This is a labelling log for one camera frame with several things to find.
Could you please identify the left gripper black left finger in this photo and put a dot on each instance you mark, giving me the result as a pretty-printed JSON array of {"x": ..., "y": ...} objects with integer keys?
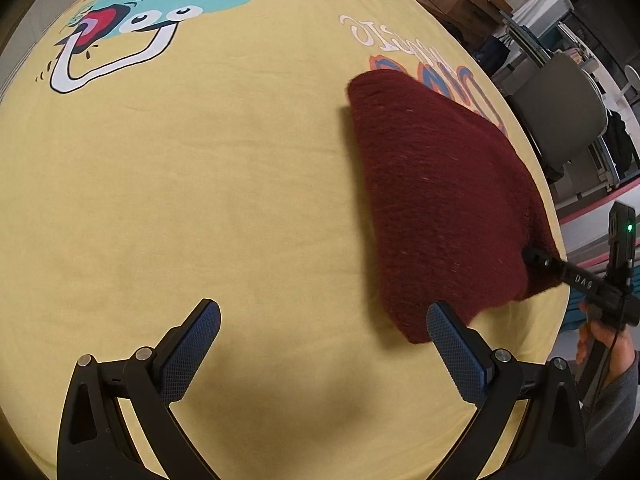
[{"x": 94, "y": 441}]

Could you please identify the grey-green chair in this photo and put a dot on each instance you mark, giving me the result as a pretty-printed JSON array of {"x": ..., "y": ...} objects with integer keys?
[{"x": 561, "y": 109}]

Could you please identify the wooden drawer cabinet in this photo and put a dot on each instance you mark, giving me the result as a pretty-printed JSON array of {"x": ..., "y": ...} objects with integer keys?
[{"x": 470, "y": 21}]

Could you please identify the right grey sleeve forearm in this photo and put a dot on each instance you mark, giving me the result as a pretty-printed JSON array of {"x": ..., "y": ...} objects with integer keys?
[{"x": 608, "y": 419}]

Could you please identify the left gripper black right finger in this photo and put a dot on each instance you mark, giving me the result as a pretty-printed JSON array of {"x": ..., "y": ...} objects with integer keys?
[{"x": 550, "y": 441}]

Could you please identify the yellow dinosaur print bedspread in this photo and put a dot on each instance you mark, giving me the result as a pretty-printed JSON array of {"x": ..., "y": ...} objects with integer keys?
[{"x": 158, "y": 152}]

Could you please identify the person's right hand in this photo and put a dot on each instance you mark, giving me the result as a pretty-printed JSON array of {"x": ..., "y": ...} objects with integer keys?
[{"x": 604, "y": 353}]

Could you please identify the dark red knitted sweater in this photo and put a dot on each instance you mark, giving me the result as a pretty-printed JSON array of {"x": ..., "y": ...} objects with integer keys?
[{"x": 456, "y": 214}]

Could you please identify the black bag on floor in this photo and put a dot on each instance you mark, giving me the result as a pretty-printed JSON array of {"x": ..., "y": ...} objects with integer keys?
[{"x": 491, "y": 55}]

